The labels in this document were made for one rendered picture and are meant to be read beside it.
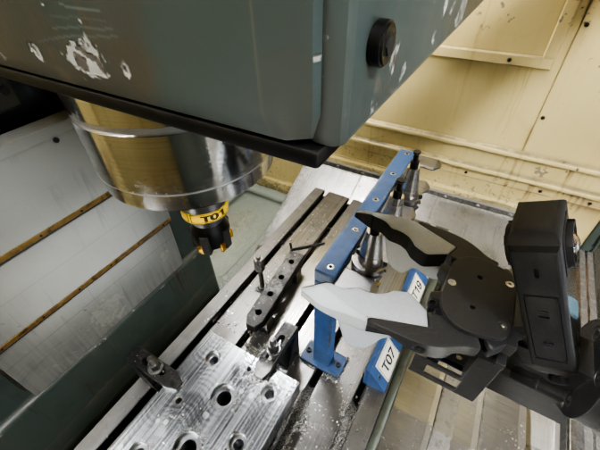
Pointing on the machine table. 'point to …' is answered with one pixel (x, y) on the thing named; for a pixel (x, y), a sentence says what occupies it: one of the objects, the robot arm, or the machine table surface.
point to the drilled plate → (202, 382)
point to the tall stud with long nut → (260, 270)
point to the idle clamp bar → (280, 281)
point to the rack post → (323, 346)
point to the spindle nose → (162, 160)
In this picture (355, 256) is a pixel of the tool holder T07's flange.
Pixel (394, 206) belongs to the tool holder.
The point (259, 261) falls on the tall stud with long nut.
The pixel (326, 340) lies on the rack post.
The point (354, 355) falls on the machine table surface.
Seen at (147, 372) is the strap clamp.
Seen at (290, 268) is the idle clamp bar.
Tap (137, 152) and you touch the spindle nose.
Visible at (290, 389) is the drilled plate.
